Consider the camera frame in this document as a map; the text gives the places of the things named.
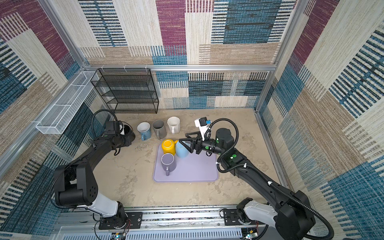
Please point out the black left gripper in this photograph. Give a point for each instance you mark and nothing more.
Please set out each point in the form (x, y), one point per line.
(127, 138)

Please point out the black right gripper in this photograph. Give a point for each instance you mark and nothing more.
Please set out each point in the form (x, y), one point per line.
(191, 140)

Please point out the black ceramic mug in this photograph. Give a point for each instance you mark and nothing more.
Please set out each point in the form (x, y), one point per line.
(129, 134)

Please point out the lavender plastic tray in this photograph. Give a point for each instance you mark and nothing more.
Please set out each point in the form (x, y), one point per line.
(192, 168)

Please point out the blue floral dotted mug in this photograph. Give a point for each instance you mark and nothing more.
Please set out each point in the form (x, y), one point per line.
(144, 129)

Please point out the white ceramic mug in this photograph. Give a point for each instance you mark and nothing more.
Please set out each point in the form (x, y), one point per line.
(174, 125)

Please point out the grey ceramic mug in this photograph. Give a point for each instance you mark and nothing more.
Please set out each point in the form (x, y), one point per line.
(159, 129)

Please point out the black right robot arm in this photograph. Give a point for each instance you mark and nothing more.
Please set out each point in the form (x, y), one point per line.
(288, 212)

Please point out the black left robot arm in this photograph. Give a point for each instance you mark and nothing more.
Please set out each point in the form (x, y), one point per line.
(75, 186)

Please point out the light blue plain mug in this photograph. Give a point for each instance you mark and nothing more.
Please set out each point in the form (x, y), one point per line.
(181, 151)

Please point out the yellow round mug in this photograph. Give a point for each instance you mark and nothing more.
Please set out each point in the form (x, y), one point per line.
(169, 146)

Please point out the lavender ceramic mug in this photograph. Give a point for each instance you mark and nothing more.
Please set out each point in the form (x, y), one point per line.
(168, 163)

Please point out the black wire shelf rack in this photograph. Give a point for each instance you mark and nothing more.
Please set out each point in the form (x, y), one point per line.
(127, 90)

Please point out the white wire mesh basket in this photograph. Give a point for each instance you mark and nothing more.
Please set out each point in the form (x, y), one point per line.
(59, 116)

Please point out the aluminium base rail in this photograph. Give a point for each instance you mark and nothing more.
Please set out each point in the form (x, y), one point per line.
(215, 222)

